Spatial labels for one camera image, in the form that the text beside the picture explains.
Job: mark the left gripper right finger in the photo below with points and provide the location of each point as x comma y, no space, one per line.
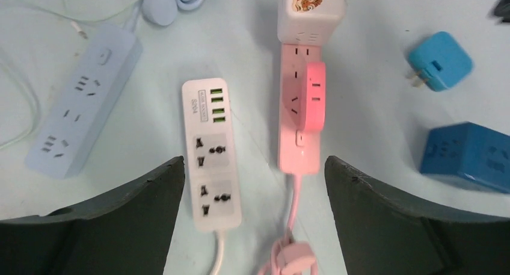
385,230

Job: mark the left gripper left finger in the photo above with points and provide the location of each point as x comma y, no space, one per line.
126,230

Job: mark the pink power strip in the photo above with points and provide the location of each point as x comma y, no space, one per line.
298,153

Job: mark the dark blue cube socket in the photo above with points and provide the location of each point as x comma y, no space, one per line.
468,156

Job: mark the pink plug adapter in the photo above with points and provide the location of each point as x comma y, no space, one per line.
313,93

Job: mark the light blue plug adapter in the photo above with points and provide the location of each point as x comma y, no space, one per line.
440,61

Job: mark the white power strip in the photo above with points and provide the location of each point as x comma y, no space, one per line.
211,156

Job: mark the light blue power strip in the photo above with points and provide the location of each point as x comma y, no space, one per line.
78,116

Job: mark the light blue table mat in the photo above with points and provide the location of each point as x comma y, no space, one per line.
378,110

